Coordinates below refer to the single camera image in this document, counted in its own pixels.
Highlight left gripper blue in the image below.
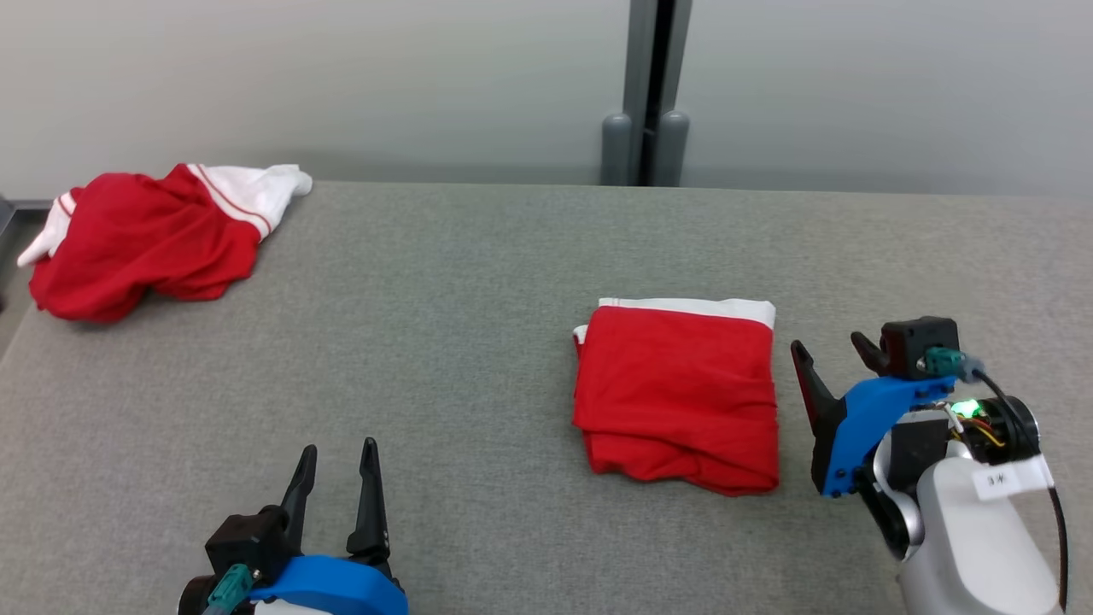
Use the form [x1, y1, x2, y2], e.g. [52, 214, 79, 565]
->
[248, 437, 409, 615]

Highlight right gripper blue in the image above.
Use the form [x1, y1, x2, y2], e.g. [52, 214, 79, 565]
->
[791, 331, 957, 498]

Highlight red shorts with white waistband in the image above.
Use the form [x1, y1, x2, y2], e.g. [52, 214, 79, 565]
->
[572, 297, 780, 497]

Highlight red basketball jersey white sleeves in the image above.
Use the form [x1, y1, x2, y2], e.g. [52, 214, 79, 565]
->
[17, 162, 313, 324]

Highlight right arm white cable label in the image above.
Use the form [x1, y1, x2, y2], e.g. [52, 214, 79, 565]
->
[972, 457, 1055, 502]

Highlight grey vertical wall frame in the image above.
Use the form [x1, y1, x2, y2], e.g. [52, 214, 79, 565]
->
[621, 0, 694, 187]

